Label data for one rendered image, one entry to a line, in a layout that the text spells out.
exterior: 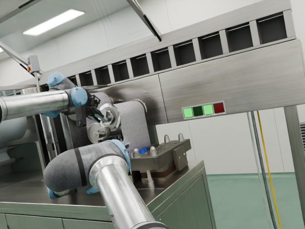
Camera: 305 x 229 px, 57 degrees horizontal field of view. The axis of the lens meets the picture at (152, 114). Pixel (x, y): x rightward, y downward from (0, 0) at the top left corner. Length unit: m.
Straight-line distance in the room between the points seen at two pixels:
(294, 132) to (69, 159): 1.20
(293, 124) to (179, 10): 2.96
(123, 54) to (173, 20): 2.52
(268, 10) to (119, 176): 1.08
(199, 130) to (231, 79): 2.69
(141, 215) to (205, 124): 3.52
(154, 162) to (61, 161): 0.60
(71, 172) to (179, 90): 0.95
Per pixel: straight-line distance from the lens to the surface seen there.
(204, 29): 1.57
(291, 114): 1.64
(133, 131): 1.52
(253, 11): 1.51
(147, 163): 1.36
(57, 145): 1.60
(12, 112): 0.98
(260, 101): 1.49
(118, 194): 0.69
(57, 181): 0.86
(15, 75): 6.82
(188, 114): 1.60
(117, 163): 0.80
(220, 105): 1.53
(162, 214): 1.26
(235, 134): 4.00
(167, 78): 1.64
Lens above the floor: 1.30
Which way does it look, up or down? 3 degrees down
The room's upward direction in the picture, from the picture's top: 11 degrees counter-clockwise
